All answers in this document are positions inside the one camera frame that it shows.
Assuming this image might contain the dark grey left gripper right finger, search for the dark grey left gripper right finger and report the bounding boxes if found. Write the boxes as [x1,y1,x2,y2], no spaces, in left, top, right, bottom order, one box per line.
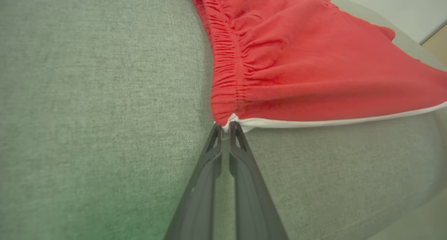
[228,121,289,240]

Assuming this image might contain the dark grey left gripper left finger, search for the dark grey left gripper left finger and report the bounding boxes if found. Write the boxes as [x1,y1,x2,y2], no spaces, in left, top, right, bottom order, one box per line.
[163,124,223,240]

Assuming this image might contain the red shorts with white trim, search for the red shorts with white trim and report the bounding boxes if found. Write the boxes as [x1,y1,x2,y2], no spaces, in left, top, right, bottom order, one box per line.
[180,0,447,133]

